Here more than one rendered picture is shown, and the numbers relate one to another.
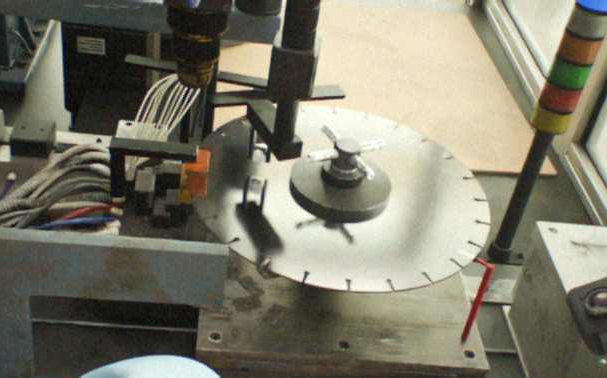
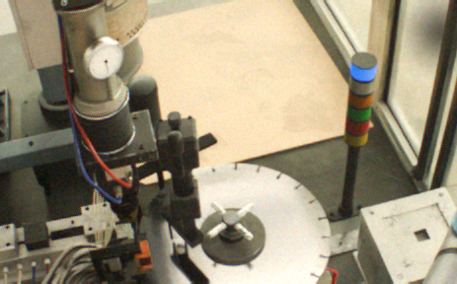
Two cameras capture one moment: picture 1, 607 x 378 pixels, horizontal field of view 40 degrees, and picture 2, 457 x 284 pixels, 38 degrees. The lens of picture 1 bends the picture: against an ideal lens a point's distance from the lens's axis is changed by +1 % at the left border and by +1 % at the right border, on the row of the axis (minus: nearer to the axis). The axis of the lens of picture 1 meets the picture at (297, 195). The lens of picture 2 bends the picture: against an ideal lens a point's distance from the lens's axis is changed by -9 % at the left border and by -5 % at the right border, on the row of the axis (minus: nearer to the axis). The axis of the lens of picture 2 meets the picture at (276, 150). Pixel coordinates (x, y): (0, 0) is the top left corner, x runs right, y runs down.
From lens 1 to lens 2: 0.44 m
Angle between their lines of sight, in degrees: 12
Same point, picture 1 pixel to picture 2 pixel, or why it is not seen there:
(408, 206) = (278, 240)
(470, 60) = (297, 35)
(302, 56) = (190, 200)
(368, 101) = (232, 100)
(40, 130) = (39, 231)
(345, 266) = not seen: outside the picture
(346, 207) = (241, 256)
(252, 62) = not seen: hidden behind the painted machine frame
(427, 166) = (284, 200)
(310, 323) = not seen: outside the picture
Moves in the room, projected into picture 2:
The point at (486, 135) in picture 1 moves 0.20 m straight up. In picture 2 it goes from (321, 105) to (326, 39)
